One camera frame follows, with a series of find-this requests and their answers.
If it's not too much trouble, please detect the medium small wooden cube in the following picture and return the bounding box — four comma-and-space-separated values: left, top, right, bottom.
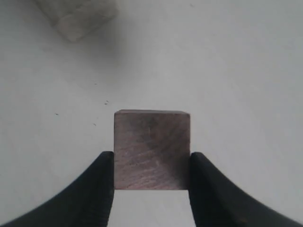
34, 0, 117, 42

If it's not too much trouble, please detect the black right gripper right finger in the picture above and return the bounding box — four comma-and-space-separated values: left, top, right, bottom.
188, 152, 302, 227

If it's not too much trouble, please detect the smallest wooden cube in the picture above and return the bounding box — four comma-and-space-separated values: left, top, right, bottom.
114, 110, 191, 190

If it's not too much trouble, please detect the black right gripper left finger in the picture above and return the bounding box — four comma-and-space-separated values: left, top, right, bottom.
4, 151, 114, 227

